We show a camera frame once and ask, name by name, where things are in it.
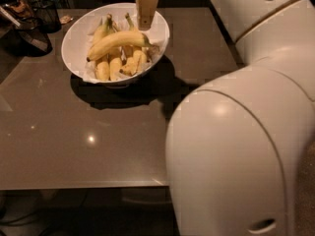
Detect black mesh pen holder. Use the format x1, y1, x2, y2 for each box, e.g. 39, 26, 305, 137
31, 0, 61, 33

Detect black mesh desk tray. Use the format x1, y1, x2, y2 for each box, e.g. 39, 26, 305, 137
14, 18, 52, 57

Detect white bowl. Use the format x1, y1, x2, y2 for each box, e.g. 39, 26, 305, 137
61, 3, 170, 88

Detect small wrapped candy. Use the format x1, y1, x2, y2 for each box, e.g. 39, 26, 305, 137
60, 15, 73, 25

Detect brown item on tray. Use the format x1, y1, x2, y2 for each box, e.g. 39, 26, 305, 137
3, 0, 33, 20

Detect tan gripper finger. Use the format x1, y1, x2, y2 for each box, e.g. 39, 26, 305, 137
135, 0, 158, 30

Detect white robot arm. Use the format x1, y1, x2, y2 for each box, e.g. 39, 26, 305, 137
165, 0, 315, 236

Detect large top yellow banana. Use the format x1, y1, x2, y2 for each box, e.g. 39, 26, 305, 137
87, 30, 158, 62

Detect yellow banana bunch in bowl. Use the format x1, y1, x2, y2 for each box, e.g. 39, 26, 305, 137
91, 12, 150, 83

